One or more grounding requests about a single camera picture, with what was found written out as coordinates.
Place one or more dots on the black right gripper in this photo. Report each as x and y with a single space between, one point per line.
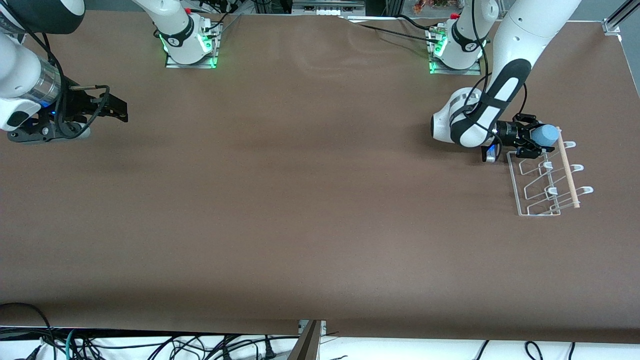
79 106

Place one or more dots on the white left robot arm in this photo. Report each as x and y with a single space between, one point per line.
520 30

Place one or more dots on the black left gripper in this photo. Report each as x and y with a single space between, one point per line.
509 132

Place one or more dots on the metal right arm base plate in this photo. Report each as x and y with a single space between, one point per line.
216 50

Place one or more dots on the blue cup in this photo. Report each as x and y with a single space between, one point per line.
546 135

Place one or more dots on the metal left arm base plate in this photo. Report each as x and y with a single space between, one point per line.
450 71

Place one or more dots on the aluminium corner profile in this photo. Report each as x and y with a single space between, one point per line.
617 20

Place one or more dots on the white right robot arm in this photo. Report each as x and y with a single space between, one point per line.
20 70

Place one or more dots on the brown table cover sheet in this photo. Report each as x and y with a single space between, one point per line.
300 200

